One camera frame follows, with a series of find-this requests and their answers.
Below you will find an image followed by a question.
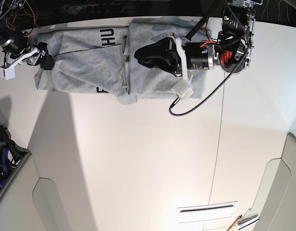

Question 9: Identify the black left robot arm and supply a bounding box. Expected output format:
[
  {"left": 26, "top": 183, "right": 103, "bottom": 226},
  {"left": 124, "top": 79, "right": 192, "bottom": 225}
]
[{"left": 134, "top": 0, "right": 262, "bottom": 77}]

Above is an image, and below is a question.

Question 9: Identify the wooden handled tool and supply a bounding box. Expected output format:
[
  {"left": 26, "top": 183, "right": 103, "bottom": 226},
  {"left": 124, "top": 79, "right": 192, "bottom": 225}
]
[{"left": 226, "top": 216, "right": 242, "bottom": 231}]

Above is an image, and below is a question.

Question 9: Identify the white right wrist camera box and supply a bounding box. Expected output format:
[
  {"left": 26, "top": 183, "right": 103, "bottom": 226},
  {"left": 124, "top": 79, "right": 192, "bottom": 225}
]
[{"left": 0, "top": 66, "right": 15, "bottom": 80}]

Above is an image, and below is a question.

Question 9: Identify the braided left camera cable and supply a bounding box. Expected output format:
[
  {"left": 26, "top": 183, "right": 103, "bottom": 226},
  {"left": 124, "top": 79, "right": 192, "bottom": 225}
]
[{"left": 168, "top": 14, "right": 247, "bottom": 117}]

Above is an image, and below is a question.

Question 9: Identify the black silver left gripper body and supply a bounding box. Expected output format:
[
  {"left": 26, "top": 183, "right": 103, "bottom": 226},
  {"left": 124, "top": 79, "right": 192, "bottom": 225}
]
[{"left": 173, "top": 37, "right": 220, "bottom": 77}]

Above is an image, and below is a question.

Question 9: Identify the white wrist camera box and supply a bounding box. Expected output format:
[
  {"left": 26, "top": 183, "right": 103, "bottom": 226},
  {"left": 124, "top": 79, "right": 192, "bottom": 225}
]
[
  {"left": 172, "top": 79, "right": 194, "bottom": 101},
  {"left": 0, "top": 66, "right": 15, "bottom": 80}
]

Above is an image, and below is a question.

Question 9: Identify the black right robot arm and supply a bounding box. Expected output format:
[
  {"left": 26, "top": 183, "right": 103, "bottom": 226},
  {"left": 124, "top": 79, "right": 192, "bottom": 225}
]
[{"left": 0, "top": 0, "right": 54, "bottom": 71}]

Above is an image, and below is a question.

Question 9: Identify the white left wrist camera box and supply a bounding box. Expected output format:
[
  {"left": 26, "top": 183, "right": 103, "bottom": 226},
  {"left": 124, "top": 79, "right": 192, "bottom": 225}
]
[{"left": 172, "top": 79, "right": 194, "bottom": 101}]

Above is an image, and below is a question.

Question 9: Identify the blue black equipment pile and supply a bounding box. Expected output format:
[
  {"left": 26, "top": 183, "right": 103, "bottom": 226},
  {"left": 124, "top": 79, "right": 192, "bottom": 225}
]
[{"left": 0, "top": 125, "right": 29, "bottom": 190}]

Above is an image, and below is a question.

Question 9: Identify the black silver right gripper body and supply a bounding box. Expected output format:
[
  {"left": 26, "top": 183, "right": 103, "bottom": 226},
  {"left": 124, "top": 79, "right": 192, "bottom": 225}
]
[{"left": 0, "top": 31, "right": 45, "bottom": 67}]

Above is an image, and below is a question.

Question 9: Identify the white vent plate with slot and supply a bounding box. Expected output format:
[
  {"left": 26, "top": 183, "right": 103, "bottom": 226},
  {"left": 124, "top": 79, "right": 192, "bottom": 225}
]
[{"left": 177, "top": 201, "right": 238, "bottom": 223}]

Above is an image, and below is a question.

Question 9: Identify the grey T-shirt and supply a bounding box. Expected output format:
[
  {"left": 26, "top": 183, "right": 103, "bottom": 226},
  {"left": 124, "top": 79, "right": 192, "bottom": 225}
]
[{"left": 34, "top": 17, "right": 207, "bottom": 106}]

